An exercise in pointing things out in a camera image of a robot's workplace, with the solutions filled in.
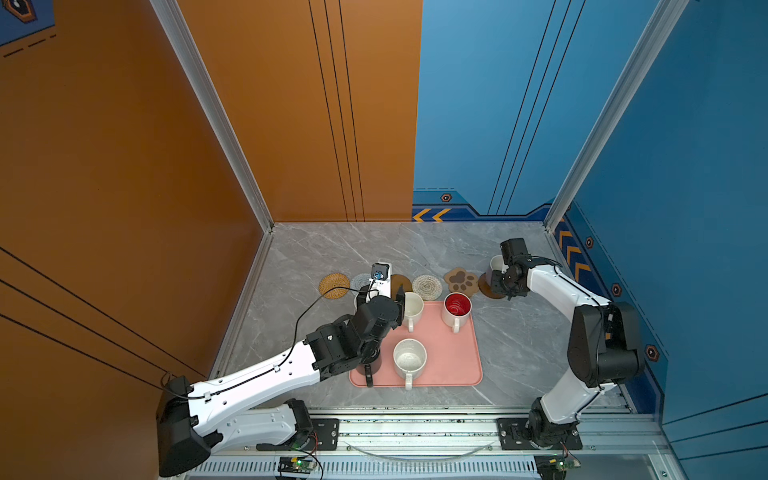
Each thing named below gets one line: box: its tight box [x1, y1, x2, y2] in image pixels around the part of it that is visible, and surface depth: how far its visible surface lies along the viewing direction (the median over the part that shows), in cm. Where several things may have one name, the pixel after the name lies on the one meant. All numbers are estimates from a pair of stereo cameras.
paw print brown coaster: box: [444, 267, 479, 298], surface depth 105 cm
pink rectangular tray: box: [349, 301, 483, 388], surface depth 86 cm
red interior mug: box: [442, 292, 473, 334], surface depth 89 cm
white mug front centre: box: [393, 338, 428, 390], surface depth 81 cm
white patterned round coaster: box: [412, 275, 443, 301], surface depth 104 cm
